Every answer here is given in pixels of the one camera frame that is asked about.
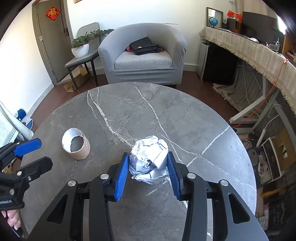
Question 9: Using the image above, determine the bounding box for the brown door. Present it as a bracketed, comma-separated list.
[32, 0, 73, 85]

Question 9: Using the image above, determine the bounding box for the grey armchair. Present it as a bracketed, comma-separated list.
[98, 23, 187, 85]

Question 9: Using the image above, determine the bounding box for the beige fringed tablecloth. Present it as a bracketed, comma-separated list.
[200, 27, 296, 112]

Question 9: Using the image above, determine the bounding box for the grey dining chair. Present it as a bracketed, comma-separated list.
[65, 22, 100, 92]

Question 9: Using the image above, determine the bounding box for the small blue globe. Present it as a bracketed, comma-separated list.
[209, 17, 219, 28]

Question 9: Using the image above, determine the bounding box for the white paper ball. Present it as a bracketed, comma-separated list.
[129, 136, 169, 185]

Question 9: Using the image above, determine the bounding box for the black handbag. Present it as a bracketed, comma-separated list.
[129, 37, 165, 55]

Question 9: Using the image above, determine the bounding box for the potted plant white pot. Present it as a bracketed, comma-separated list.
[71, 29, 114, 59]

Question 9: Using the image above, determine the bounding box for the person's left hand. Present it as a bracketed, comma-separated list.
[1, 209, 21, 230]

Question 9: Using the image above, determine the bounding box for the framed picture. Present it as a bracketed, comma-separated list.
[206, 7, 223, 28]

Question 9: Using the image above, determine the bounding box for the cardboard box on floor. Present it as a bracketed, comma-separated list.
[61, 66, 89, 92]

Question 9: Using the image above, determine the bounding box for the torn brown paper cup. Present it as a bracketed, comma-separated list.
[61, 128, 90, 160]

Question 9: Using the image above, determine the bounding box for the red door decoration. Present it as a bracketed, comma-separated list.
[46, 6, 60, 21]

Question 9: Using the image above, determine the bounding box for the black monitor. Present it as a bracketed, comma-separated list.
[241, 11, 277, 43]

